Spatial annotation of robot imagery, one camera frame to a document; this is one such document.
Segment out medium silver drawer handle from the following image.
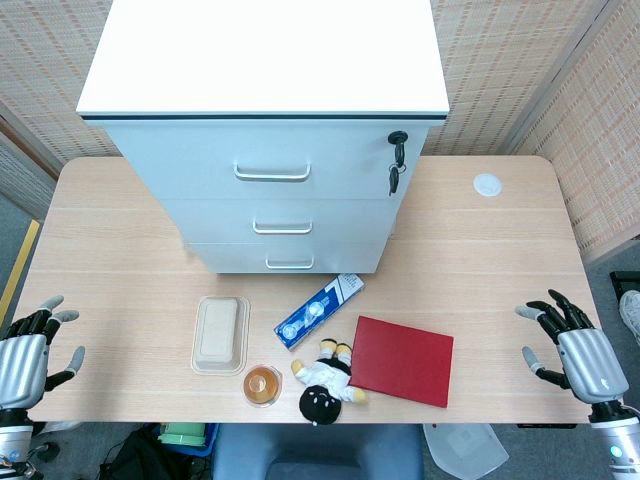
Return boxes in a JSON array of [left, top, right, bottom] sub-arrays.
[[252, 217, 314, 236]]

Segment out black key in lock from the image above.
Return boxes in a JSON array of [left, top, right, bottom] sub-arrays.
[[387, 130, 409, 166]]

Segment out large white drawer front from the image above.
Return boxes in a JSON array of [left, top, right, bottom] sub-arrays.
[[94, 119, 431, 202]]

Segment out white drawer cabinet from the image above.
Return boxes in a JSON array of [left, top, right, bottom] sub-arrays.
[[76, 0, 451, 276]]

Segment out small white drawer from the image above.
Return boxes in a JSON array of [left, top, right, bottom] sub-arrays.
[[182, 241, 390, 276]]

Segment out blue office chair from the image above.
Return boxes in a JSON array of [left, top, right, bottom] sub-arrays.
[[211, 423, 426, 480]]

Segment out plush doll black hair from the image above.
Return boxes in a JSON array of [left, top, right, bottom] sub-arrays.
[[290, 338, 369, 428]]

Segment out glass cup amber liquid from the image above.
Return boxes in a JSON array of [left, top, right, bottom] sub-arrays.
[[242, 364, 284, 409]]

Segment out red hardcover book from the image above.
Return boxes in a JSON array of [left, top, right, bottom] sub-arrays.
[[347, 315, 455, 409]]

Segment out black metal frame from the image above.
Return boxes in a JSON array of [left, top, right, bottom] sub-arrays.
[[609, 270, 640, 297]]

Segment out black bag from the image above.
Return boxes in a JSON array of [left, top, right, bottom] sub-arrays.
[[98, 424, 169, 480]]

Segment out translucent white plastic cover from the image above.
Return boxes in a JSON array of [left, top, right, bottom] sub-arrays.
[[422, 423, 511, 477]]

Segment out beige pulp food container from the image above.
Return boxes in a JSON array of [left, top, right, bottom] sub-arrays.
[[190, 295, 252, 377]]

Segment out blue toothbrush box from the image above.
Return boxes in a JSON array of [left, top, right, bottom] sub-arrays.
[[273, 272, 366, 353]]

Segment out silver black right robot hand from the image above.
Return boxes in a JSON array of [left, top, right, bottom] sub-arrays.
[[514, 288, 630, 405]]

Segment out white round desk grommet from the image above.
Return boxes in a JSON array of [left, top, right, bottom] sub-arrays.
[[472, 172, 504, 199]]

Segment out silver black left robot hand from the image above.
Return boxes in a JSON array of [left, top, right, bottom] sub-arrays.
[[0, 294, 86, 411]]

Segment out medium white drawer front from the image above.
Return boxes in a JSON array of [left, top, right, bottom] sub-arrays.
[[157, 198, 402, 246]]

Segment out green box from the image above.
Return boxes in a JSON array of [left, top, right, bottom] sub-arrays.
[[157, 423, 208, 448]]

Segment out large silver drawer handle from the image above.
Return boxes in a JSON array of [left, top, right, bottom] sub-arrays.
[[233, 160, 312, 183]]

